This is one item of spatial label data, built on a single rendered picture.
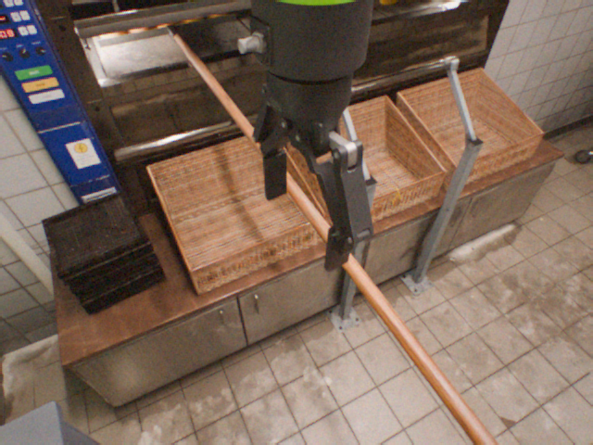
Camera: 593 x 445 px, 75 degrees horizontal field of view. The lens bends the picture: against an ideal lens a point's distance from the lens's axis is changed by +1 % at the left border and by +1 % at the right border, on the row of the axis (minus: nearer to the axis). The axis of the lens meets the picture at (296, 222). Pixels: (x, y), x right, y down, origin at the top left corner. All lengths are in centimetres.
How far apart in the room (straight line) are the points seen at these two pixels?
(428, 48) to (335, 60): 179
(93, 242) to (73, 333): 33
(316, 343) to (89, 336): 102
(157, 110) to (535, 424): 202
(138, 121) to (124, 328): 74
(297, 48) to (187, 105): 129
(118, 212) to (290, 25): 128
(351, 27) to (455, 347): 194
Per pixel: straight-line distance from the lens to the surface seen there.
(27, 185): 167
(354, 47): 32
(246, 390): 194
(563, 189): 323
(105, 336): 153
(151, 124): 157
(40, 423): 75
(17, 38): 139
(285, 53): 31
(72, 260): 143
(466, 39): 225
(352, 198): 35
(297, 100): 33
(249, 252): 143
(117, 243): 141
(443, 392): 71
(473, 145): 161
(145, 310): 153
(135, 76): 150
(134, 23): 127
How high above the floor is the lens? 183
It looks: 48 degrees down
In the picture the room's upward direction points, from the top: straight up
